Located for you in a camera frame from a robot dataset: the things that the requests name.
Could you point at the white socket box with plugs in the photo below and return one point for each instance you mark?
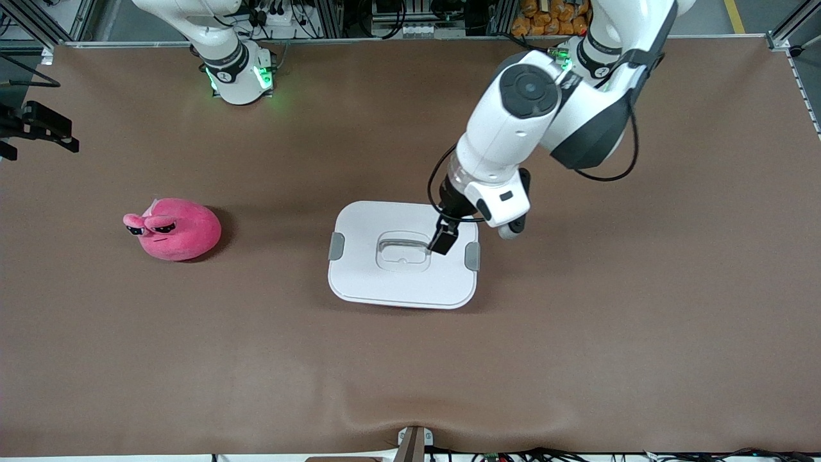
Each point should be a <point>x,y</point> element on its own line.
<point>282,25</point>

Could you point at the metal table edge bracket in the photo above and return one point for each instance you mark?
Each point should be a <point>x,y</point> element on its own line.
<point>414,446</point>

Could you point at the silver table edge rail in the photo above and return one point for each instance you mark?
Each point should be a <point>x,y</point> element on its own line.
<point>385,40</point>

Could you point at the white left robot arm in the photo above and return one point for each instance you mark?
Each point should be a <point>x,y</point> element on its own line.
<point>513,128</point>

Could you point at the orange toy pile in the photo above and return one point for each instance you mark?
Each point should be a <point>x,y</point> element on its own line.
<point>539,19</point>

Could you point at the pink plush toy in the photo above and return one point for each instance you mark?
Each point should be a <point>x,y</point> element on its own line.
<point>179,234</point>

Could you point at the white box lid grey clips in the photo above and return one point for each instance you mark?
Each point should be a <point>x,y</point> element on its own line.
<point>404,282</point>

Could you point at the white power strip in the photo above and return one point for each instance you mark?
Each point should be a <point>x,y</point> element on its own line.
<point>418,30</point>

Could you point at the aluminium frame profile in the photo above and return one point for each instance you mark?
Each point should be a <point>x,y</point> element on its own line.
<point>786,32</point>
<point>82,19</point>

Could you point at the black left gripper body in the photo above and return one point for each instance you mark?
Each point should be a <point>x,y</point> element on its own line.
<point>455,205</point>

